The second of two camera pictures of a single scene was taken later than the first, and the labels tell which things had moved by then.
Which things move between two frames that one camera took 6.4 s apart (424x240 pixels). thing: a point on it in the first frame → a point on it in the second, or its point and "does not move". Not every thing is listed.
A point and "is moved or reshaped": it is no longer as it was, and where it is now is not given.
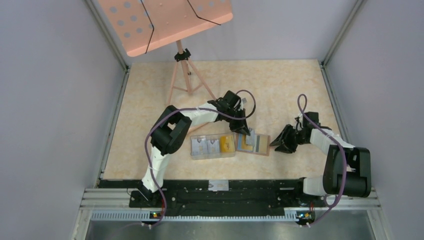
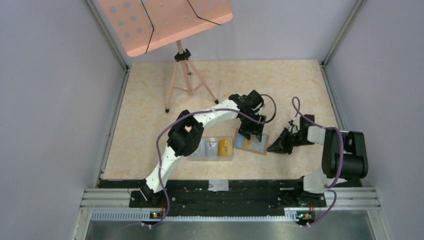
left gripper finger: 244,128 → 259,129
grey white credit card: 199,148 does not move
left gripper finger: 235,125 → 246,130
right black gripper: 283,139 does not move
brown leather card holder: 255,144 does not move
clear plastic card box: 212,146 does not move
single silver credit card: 250,139 is moved or reshaped
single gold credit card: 244,145 does not move
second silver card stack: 213,148 does not move
